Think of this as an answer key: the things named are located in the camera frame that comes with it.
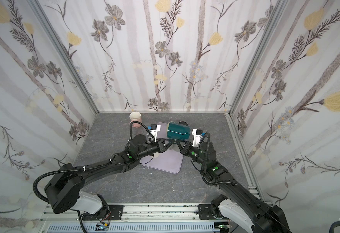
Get dark teal mug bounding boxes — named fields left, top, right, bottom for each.
left=166, top=122, right=191, bottom=140

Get pink mug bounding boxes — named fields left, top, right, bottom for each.
left=129, top=112, right=142, bottom=128

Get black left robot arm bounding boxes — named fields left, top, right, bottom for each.
left=44, top=135, right=176, bottom=214

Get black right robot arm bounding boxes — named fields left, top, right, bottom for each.
left=176, top=140, right=291, bottom=233

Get black mug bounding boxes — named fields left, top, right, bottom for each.
left=178, top=121, right=188, bottom=126

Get lavender plastic tray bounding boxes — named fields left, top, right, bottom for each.
left=140, top=122, right=183, bottom=174

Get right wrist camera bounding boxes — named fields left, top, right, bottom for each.
left=192, top=129, right=204, bottom=147

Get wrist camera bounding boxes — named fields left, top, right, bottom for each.
left=148, top=124, right=161, bottom=142
left=192, top=129, right=204, bottom=147

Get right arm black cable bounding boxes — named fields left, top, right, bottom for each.
left=200, top=132, right=237, bottom=187

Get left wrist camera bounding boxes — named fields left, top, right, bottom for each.
left=148, top=124, right=161, bottom=142

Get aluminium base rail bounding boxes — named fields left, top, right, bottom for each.
left=38, top=202, right=281, bottom=233

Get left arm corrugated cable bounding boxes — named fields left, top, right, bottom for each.
left=32, top=161, right=112, bottom=203

